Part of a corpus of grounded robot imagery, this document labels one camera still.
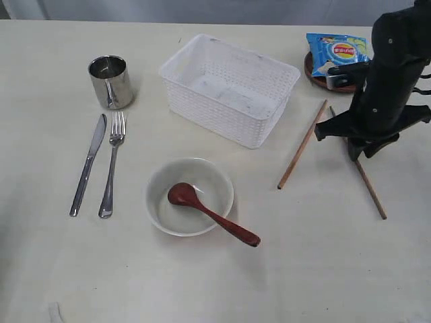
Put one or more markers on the silver table knife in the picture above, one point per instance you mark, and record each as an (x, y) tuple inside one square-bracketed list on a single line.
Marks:
[(94, 147)]

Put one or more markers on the white plastic perforated basket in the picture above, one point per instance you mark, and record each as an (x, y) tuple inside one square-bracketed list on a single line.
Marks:
[(235, 93)]

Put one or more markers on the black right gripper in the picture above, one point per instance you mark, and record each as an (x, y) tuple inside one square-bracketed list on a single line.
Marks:
[(378, 110)]

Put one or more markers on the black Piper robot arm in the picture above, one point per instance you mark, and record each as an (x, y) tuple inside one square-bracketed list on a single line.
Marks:
[(402, 36)]

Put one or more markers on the blue Lays chips bag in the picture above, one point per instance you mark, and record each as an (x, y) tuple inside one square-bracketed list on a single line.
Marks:
[(330, 50)]

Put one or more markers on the white patterned ceramic bowl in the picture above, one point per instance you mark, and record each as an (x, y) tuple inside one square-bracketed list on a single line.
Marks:
[(212, 185)]

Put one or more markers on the stainless steel cup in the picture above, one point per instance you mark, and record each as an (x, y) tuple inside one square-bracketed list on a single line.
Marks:
[(111, 83)]

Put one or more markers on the dark brown round plate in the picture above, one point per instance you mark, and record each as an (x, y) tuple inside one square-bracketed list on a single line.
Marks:
[(321, 81)]

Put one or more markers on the dark red wooden spoon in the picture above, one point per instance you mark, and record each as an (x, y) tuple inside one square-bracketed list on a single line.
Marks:
[(183, 194)]

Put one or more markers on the brown wooden chopstick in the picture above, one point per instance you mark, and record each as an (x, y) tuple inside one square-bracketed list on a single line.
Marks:
[(371, 190), (302, 146)]

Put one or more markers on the silver metal fork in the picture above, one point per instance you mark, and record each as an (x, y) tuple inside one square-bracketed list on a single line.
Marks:
[(116, 139)]

